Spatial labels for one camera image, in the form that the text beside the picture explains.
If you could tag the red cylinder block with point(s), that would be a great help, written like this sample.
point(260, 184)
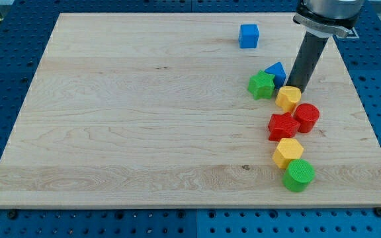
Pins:
point(307, 115)

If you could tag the yellow heart block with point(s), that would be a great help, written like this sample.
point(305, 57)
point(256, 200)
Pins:
point(288, 97)

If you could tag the red star block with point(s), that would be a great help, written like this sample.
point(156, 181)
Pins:
point(282, 126)

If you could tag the green star block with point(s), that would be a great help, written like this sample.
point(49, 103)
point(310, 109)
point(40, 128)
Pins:
point(261, 85)

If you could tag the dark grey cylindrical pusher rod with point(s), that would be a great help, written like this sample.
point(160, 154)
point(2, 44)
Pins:
point(308, 56)

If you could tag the light wooden board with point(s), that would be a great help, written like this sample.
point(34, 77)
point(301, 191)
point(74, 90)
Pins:
point(151, 110)

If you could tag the green cylinder block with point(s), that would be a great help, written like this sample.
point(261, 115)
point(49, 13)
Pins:
point(298, 175)

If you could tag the yellow hexagon block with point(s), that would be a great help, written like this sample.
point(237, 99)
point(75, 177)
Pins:
point(287, 150)

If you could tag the blue cube block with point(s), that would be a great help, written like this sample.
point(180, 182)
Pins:
point(248, 36)

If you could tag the blue triangle block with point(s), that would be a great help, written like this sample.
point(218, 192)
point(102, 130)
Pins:
point(278, 71)

